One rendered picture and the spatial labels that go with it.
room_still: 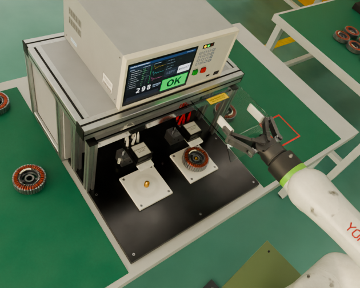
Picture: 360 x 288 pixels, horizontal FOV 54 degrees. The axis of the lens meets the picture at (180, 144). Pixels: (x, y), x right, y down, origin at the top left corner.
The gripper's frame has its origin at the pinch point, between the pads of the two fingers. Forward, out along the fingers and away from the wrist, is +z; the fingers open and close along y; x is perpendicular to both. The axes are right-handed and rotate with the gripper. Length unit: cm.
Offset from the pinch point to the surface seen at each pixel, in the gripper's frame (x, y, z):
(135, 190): -36.3, -29.7, 8.0
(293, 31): -41, 130, 68
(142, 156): -22.3, -26.0, 12.2
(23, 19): -106, -2, 228
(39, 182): -34, -59, 26
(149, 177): -36.4, -21.9, 10.3
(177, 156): -36.5, -5.9, 13.9
